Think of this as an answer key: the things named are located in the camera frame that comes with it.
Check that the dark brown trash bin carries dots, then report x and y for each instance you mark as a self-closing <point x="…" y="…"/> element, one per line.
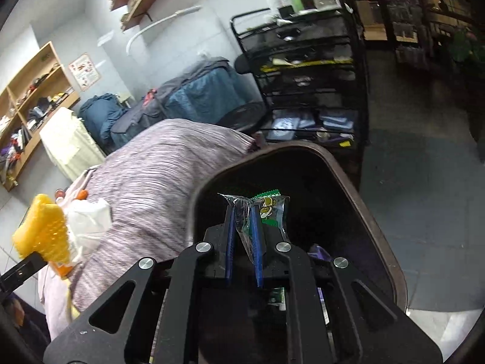
<point x="324" y="208"/>

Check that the wooden bookcase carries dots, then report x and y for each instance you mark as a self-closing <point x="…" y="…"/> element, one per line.
<point x="28" y="101"/>

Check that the pink striped bed cover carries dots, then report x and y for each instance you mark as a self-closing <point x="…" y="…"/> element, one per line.
<point x="137" y="207"/>

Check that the black office chair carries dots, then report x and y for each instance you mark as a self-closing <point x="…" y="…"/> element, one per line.
<point x="247" y="117"/>

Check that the blue grey covered furniture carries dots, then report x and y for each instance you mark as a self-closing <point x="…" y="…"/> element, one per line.
<point x="202" y="93"/>

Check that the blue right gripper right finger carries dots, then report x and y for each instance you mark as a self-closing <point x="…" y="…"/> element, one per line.
<point x="257" y="235"/>

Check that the yellow foam net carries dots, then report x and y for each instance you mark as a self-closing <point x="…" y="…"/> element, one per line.
<point x="44" y="230"/>

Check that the orange fruit peel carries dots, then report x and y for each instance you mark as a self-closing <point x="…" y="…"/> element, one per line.
<point x="78" y="194"/>

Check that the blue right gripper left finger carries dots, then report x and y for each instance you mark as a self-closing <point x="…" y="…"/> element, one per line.
<point x="230" y="230"/>

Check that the green potted plant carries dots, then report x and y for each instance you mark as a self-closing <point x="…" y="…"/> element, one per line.
<point x="465" y="46"/>

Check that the green snack wrapper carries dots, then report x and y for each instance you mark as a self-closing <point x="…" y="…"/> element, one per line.
<point x="272" y="207"/>

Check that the wall poster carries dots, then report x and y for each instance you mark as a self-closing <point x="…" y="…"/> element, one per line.
<point x="84" y="72"/>

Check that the black mesh drawer cart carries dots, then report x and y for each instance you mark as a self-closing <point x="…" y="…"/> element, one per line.
<point x="311" y="72"/>

